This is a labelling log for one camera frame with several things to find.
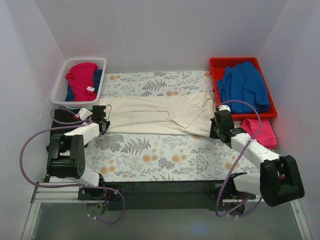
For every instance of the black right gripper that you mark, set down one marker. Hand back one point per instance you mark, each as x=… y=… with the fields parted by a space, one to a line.
x=215 y=129

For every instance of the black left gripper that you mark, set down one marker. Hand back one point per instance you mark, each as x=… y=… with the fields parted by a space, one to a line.
x=104 y=126

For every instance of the cream t shirt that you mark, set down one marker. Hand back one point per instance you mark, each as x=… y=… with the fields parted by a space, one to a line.
x=160 y=115

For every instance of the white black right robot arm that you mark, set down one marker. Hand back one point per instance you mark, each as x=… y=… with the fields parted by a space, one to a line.
x=279 y=179

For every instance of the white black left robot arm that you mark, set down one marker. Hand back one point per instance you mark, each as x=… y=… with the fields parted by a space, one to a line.
x=72 y=130

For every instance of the navy t shirt in basket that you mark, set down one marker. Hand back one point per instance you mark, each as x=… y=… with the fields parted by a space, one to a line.
x=98 y=76

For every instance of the folded black t shirt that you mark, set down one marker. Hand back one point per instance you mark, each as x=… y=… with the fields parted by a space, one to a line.
x=64 y=115

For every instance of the magenta t shirt in basket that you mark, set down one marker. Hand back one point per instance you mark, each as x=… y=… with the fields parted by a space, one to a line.
x=84 y=66

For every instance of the white plastic basket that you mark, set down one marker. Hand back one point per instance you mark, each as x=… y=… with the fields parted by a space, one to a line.
x=60 y=88

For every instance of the folded pink t shirt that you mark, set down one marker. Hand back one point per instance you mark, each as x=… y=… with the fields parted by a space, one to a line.
x=266 y=136

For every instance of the blue t shirt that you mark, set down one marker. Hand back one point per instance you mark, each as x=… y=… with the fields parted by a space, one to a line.
x=244 y=89

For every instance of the floral table mat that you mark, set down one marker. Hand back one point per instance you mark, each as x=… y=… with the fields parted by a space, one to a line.
x=144 y=157

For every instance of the red plastic bin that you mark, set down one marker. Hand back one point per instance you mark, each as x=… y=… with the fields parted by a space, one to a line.
x=217 y=71

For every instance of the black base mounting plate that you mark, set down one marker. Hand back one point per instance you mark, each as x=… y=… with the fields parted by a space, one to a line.
x=156 y=195

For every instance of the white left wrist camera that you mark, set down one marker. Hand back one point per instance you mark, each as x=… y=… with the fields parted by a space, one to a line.
x=83 y=114

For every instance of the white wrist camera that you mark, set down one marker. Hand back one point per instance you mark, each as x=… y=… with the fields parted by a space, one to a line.
x=83 y=114
x=223 y=107

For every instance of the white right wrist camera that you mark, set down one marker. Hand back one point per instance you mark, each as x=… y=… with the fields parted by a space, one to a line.
x=223 y=107

